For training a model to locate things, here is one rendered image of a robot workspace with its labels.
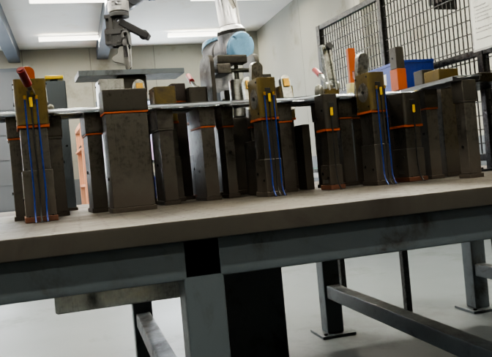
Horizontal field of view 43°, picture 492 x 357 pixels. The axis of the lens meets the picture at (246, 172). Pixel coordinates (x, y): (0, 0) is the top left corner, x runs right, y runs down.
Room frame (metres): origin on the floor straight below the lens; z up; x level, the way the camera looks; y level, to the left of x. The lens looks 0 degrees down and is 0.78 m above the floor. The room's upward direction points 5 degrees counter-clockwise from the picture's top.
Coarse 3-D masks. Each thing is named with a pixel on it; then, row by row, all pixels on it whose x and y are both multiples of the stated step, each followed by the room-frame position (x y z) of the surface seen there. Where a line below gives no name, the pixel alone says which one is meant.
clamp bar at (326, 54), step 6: (330, 42) 2.28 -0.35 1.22; (324, 48) 2.31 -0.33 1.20; (330, 48) 2.28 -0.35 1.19; (324, 54) 2.30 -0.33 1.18; (330, 54) 2.30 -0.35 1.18; (324, 60) 2.29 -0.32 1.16; (330, 60) 2.30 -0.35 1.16; (324, 66) 2.29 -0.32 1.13; (330, 66) 2.31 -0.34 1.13; (324, 72) 2.30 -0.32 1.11; (330, 72) 2.30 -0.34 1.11; (324, 78) 2.30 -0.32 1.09; (330, 78) 2.30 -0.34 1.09; (336, 84) 2.29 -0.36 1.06
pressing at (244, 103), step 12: (312, 96) 1.98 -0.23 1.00; (336, 96) 2.01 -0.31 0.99; (348, 96) 2.02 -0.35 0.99; (72, 108) 1.76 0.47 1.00; (84, 108) 1.76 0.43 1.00; (96, 108) 1.77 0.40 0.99; (156, 108) 1.95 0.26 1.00; (180, 108) 2.02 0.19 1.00; (192, 108) 2.06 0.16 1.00; (216, 108) 2.09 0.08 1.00; (0, 120) 1.86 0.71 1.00
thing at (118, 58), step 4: (120, 48) 2.21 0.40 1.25; (128, 48) 2.22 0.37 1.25; (120, 52) 2.21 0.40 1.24; (128, 52) 2.21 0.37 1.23; (116, 56) 2.21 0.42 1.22; (120, 56) 2.21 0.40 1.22; (128, 56) 2.21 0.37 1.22; (116, 60) 2.21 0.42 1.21; (120, 60) 2.21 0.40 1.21; (124, 60) 2.21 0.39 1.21; (128, 60) 2.21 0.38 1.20; (128, 64) 2.21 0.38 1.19; (128, 68) 2.22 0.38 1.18
